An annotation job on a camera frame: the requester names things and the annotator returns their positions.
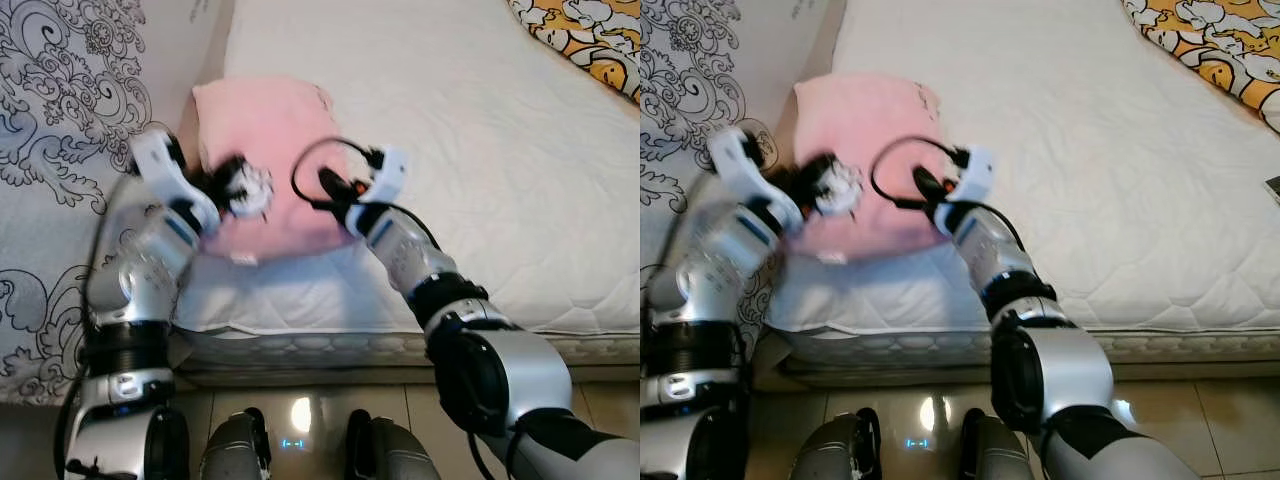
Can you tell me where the pink cartoon print pillow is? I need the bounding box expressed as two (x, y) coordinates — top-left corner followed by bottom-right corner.
(190, 75), (376, 263)
(793, 72), (976, 263)

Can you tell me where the yellow cartoon print blanket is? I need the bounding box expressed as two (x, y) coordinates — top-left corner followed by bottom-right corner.
(508, 0), (641, 106)
(1122, 0), (1280, 136)

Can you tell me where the white quilted mattress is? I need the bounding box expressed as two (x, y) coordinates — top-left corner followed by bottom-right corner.
(170, 0), (641, 386)
(755, 0), (1280, 391)

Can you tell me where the grey ornament print headboard cushion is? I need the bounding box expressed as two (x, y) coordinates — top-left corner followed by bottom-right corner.
(0, 0), (226, 406)
(640, 0), (836, 391)

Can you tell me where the grey left robot leg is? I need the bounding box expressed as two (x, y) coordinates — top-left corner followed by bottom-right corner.
(198, 408), (273, 480)
(790, 408), (881, 480)

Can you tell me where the grey robot leg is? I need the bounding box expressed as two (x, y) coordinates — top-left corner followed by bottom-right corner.
(790, 408), (881, 480)
(960, 408), (1046, 480)
(198, 408), (273, 480)
(345, 408), (441, 480)

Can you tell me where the grey right robot leg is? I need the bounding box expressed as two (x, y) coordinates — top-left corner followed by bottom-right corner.
(960, 408), (1046, 480)
(345, 408), (441, 480)

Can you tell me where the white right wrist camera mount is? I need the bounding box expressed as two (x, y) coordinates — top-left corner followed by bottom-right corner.
(935, 145), (996, 206)
(345, 147), (409, 206)

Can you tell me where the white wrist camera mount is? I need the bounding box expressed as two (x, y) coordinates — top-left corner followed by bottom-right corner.
(345, 147), (409, 206)
(707, 126), (801, 233)
(935, 145), (996, 206)
(130, 128), (221, 229)

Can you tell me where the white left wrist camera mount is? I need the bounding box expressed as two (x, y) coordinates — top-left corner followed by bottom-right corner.
(707, 126), (801, 233)
(130, 128), (221, 229)

